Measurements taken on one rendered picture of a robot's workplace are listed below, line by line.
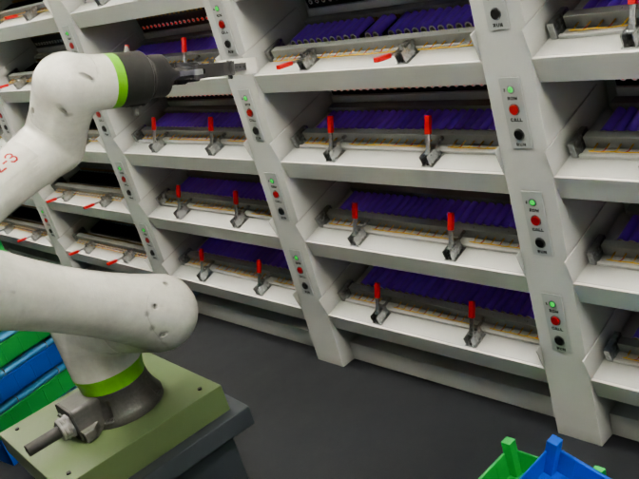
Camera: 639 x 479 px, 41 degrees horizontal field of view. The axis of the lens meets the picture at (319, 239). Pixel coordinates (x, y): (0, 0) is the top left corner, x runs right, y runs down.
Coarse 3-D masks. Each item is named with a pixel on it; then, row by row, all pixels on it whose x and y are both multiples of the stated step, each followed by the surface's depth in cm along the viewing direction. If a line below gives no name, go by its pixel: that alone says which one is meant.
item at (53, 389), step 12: (48, 384) 218; (60, 384) 220; (72, 384) 223; (36, 396) 215; (48, 396) 218; (12, 408) 210; (24, 408) 213; (36, 408) 215; (0, 420) 208; (12, 420) 210
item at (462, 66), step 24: (384, 0) 170; (408, 0) 166; (288, 24) 187; (264, 48) 184; (456, 48) 146; (264, 72) 181; (288, 72) 174; (312, 72) 169; (336, 72) 164; (360, 72) 159; (384, 72) 155; (408, 72) 151; (432, 72) 147; (456, 72) 143; (480, 72) 140
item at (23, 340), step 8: (16, 336) 210; (24, 336) 212; (32, 336) 214; (40, 336) 215; (0, 344) 207; (8, 344) 209; (16, 344) 210; (24, 344) 212; (32, 344) 214; (0, 352) 207; (8, 352) 209; (16, 352) 210; (24, 352) 212; (0, 360) 207; (8, 360) 209; (0, 368) 207
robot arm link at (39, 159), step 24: (24, 144) 138; (48, 144) 140; (72, 144) 142; (0, 168) 132; (24, 168) 135; (48, 168) 139; (72, 168) 147; (0, 192) 130; (24, 192) 135; (0, 216) 131
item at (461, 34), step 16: (416, 32) 153; (432, 32) 150; (448, 32) 147; (464, 32) 144; (288, 48) 178; (304, 48) 174; (320, 48) 171; (336, 48) 168; (352, 48) 165; (368, 48) 161; (432, 48) 149
